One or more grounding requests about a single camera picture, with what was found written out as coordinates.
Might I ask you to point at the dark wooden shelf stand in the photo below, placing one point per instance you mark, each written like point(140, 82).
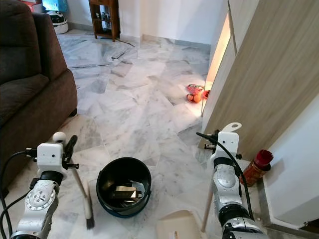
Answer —
point(104, 3)

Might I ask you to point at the red and orange toy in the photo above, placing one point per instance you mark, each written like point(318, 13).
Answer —
point(194, 93)

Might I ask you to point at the black round bucket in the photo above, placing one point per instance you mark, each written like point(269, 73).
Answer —
point(142, 184)

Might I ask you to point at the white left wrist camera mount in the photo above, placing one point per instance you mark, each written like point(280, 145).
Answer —
point(49, 155)

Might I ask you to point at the white round appliance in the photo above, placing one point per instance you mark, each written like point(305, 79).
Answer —
point(60, 22)

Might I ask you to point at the red lidded orange bottle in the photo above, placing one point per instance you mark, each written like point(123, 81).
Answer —
point(256, 167)

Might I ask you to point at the light wood cabinet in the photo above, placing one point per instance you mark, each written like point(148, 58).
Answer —
point(264, 74)

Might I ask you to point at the blue box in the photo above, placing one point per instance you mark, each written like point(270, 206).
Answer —
point(55, 5)

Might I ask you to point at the dark brown fabric sofa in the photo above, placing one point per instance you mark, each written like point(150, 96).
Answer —
point(30, 84)

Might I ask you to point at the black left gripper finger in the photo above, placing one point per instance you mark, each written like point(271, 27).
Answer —
point(71, 142)

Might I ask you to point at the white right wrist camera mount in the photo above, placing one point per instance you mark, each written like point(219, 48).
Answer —
point(230, 142)

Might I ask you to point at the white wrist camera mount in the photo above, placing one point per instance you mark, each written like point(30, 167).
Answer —
point(49, 155)
point(230, 142)

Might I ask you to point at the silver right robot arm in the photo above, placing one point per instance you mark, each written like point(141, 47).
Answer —
point(227, 186)

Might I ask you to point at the brown box scrap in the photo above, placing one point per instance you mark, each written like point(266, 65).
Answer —
point(122, 192)

